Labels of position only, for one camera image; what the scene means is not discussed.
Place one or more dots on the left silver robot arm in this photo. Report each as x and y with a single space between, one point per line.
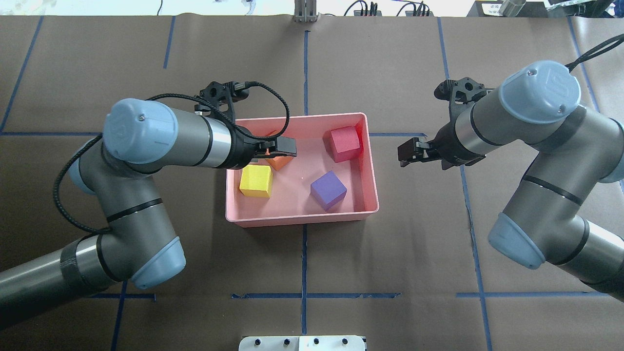
139 138

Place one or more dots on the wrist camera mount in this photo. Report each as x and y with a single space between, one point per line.
461 94
218 100

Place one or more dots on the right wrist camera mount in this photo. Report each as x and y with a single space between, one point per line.
461 94

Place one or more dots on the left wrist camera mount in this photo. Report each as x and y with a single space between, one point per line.
218 100

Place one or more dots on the aluminium frame post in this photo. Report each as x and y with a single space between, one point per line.
305 11

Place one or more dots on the purple foam block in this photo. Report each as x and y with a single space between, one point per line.
328 190

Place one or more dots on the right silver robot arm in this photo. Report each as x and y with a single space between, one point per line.
577 148

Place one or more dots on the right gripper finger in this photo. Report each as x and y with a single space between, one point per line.
412 147
416 158

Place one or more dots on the silver metal cylinder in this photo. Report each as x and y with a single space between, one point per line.
511 8

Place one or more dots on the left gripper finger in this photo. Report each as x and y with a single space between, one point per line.
263 154
281 143

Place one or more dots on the white pedestal column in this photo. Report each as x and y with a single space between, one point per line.
304 343

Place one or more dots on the orange foam block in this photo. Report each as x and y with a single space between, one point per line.
279 162

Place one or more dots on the yellow foam block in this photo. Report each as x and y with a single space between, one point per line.
256 181

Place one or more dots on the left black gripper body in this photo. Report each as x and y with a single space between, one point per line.
242 149

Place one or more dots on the pink plastic bin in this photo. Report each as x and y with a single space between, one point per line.
291 201

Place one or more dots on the red foam block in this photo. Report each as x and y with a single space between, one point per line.
343 144

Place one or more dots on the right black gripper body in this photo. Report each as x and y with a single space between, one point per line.
447 145

